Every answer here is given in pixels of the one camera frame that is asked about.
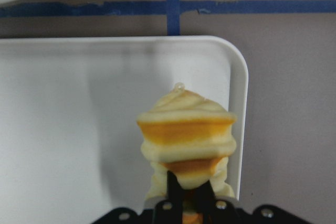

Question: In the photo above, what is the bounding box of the white rectangular tray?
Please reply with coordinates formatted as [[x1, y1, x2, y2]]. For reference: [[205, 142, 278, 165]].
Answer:
[[1, 36, 248, 223]]

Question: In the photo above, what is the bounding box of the yellow toy bread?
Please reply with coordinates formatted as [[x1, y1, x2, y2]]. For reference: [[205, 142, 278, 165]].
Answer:
[[136, 83, 236, 199]]

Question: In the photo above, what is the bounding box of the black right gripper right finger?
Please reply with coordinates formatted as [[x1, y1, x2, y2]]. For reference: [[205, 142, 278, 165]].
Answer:
[[198, 181, 236, 223]]

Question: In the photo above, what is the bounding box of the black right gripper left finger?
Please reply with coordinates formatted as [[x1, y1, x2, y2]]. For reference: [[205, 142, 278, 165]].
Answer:
[[153, 171, 183, 224]]

